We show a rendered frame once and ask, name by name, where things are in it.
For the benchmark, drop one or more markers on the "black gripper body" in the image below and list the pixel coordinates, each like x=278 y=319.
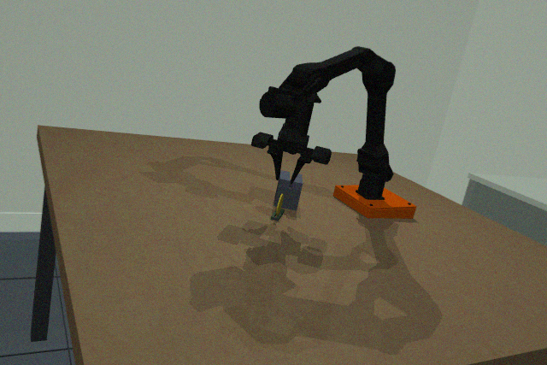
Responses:
x=318 y=154

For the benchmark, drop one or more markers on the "thin gold coin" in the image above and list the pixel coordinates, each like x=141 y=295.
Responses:
x=279 y=204

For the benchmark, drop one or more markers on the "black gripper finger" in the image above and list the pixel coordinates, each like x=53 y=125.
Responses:
x=277 y=160
x=300 y=163

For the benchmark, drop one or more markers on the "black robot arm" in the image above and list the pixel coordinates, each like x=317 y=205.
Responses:
x=295 y=99

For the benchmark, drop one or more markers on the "dark green rectangular holder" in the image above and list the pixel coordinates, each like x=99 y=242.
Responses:
x=278 y=217

